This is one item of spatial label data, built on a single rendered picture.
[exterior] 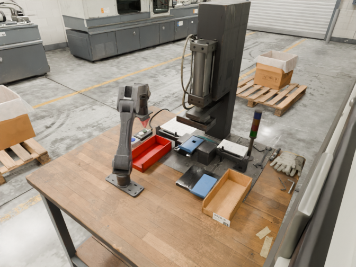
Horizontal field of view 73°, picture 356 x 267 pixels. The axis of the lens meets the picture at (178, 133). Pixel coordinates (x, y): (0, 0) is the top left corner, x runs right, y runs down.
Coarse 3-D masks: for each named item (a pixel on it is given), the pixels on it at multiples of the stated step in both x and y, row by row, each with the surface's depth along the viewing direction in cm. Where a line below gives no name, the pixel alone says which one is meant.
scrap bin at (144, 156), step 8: (160, 136) 139; (144, 144) 135; (152, 144) 141; (160, 144) 142; (168, 144) 134; (136, 152) 131; (144, 152) 136; (152, 152) 136; (160, 152) 129; (136, 160) 130; (144, 160) 130; (152, 160) 125; (136, 168) 123; (144, 168) 121
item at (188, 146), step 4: (192, 136) 135; (188, 140) 131; (192, 140) 131; (196, 140) 131; (200, 140) 131; (184, 144) 128; (188, 144) 128; (192, 144) 128; (196, 144) 128; (180, 148) 125; (184, 148) 122; (188, 148) 125; (192, 148) 125
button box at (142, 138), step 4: (152, 116) 170; (144, 128) 152; (152, 128) 155; (148, 132) 148; (152, 132) 150; (136, 136) 145; (140, 136) 145; (144, 136) 145; (148, 136) 148; (140, 140) 144; (144, 140) 146
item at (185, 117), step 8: (208, 104) 128; (216, 104) 126; (184, 112) 126; (192, 112) 118; (200, 112) 118; (208, 112) 120; (176, 120) 125; (184, 120) 122; (192, 120) 119; (200, 120) 115; (208, 120) 120; (200, 128) 118; (208, 128) 118
